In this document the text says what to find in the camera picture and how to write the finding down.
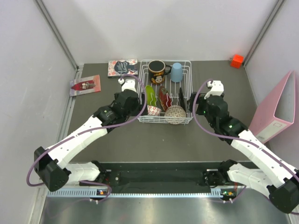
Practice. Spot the light blue cup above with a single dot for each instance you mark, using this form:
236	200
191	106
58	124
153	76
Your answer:
176	73

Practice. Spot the beige mesh patterned bowl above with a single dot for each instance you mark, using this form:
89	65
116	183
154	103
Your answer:
175	115

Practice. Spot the red floral plate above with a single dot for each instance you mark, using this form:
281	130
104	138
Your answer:
164	98

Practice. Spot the green plate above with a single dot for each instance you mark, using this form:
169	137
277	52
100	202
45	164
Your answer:
151	97

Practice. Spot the dark floral book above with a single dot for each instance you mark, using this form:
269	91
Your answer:
117	68

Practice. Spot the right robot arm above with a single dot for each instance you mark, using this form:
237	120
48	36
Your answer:
275	179

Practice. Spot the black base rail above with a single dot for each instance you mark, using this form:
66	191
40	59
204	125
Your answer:
162	176

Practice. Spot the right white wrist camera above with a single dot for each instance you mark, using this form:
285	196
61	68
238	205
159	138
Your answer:
216	88

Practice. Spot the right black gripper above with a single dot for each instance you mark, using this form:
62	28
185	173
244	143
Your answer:
202	101

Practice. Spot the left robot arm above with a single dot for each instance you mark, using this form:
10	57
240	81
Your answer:
54	166

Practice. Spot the red white patterned bowl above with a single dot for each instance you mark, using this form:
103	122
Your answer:
153	110

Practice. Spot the pink ring binder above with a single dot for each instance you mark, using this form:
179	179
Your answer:
277	111

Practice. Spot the black skull mug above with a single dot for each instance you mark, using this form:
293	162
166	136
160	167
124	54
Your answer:
157	71

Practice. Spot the black plate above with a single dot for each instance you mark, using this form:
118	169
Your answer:
181	99

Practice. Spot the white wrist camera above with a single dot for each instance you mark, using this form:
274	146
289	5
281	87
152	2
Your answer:
216	88
127	84

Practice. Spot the red cover booklet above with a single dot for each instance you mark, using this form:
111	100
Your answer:
85	85

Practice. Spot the grey cable duct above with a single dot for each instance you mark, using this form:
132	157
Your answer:
95	193

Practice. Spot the white wire dish rack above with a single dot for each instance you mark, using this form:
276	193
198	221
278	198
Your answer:
171	87

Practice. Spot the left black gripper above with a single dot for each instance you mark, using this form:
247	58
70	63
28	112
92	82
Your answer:
138	107

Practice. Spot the orange cube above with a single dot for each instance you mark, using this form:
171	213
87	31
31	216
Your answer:
236	61

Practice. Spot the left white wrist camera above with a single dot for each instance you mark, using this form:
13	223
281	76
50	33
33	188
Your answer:
127	84

